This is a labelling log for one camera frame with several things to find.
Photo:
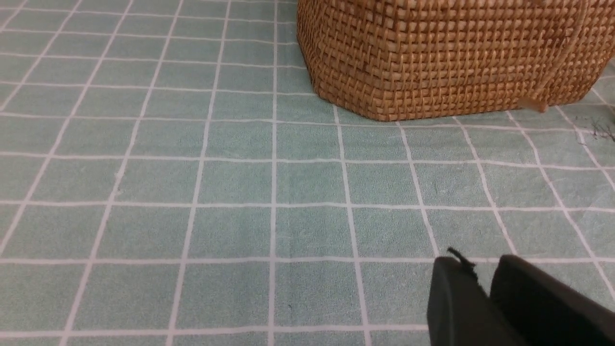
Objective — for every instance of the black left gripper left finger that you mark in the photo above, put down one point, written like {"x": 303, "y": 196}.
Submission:
{"x": 460, "y": 313}

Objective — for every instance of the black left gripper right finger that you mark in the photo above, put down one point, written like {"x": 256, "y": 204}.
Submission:
{"x": 544, "y": 311}

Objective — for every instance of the woven wicker basket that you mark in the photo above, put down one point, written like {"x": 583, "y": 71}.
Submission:
{"x": 393, "y": 60}

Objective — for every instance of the green checkered tablecloth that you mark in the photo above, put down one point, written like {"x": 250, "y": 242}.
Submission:
{"x": 169, "y": 178}

